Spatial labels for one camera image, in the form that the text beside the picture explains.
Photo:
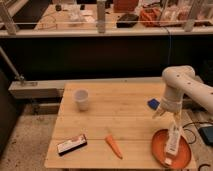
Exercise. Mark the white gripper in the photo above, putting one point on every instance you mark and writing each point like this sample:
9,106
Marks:
171,106

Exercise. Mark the white bottle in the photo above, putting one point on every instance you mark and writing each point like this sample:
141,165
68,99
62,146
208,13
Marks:
172,144

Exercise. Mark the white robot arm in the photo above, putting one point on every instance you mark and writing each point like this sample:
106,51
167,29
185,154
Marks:
180,81

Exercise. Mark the orange ceramic bowl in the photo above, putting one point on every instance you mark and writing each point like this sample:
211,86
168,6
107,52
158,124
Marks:
158,143

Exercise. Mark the blue sponge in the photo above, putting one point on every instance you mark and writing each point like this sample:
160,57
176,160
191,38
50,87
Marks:
153,103

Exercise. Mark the black power box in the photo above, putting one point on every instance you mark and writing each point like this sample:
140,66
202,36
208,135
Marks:
207,135

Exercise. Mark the orange carrot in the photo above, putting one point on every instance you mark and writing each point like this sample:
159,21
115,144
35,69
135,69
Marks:
113,145

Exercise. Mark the translucent plastic cup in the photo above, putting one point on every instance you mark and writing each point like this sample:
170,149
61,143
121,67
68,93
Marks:
81,99

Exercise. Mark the orange basket on shelf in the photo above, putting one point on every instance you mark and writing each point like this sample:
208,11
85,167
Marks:
148,17

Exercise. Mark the black case on shelf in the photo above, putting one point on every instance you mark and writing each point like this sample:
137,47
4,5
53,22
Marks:
127,20

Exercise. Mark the black whiteboard eraser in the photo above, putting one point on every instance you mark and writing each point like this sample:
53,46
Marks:
71,144

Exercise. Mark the metal frame post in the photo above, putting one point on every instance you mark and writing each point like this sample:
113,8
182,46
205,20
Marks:
101,16

